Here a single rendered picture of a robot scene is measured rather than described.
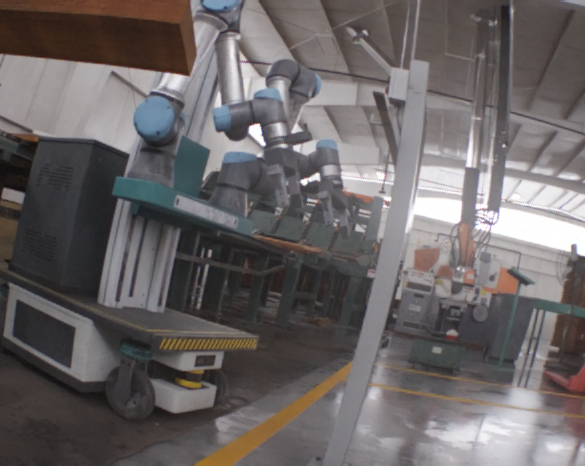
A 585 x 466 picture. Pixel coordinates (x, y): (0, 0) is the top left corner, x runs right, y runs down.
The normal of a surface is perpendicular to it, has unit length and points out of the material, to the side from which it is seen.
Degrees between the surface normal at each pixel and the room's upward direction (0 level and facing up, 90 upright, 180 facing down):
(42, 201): 90
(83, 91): 90
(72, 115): 90
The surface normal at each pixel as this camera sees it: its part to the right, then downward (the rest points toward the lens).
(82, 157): -0.38, -0.14
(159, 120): -0.04, 0.07
